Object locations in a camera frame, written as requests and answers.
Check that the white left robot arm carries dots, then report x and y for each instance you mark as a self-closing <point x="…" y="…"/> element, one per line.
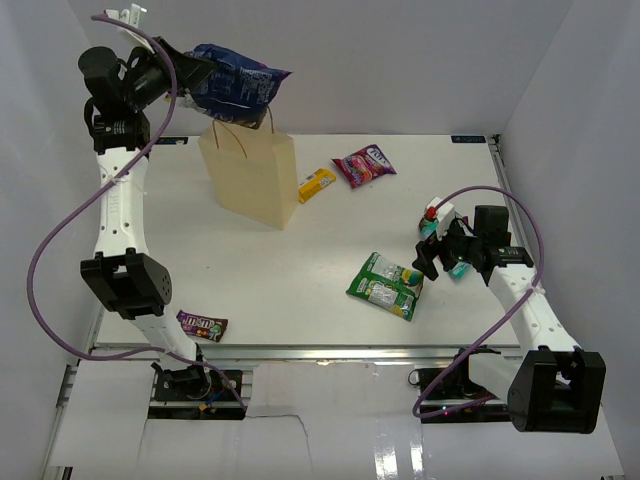
<point x="122" y="274"/>

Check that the brown paper bag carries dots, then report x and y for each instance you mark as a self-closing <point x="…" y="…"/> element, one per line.
<point x="253" y="171"/>

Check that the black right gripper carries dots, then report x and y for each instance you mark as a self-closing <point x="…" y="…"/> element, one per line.
<point x="427" y="250"/>

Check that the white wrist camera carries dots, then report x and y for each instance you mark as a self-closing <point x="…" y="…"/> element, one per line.
<point x="438" y="216"/>
<point x="133" y="17"/>

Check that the green candy bag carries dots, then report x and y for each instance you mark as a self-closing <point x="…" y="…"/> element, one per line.
<point x="388" y="285"/>

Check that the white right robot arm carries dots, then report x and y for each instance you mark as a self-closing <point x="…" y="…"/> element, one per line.
<point x="393" y="262"/>

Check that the brown m&m's packet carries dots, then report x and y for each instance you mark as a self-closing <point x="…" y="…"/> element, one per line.
<point x="208" y="328"/>

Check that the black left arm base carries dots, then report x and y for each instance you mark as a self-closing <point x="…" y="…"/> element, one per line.
<point x="195" y="387"/>

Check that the pink purple gummy bag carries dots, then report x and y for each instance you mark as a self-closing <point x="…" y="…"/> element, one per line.
<point x="364" y="165"/>

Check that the yellow snack bar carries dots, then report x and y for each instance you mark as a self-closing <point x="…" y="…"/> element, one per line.
<point x="315" y="183"/>

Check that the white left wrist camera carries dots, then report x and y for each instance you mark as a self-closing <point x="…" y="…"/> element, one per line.
<point x="133" y="17"/>

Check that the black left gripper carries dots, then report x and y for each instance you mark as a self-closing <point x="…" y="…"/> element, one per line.
<point x="191" y="70"/>

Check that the teal candy bag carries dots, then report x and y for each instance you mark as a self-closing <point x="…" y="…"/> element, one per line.
<point x="450" y="249"/>

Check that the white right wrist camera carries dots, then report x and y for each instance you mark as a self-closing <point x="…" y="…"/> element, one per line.
<point x="438" y="216"/>

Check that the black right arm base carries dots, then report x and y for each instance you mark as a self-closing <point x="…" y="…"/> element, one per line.
<point x="458" y="400"/>

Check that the dark blue candy bag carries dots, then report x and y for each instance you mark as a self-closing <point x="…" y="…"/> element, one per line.
<point x="239" y="91"/>

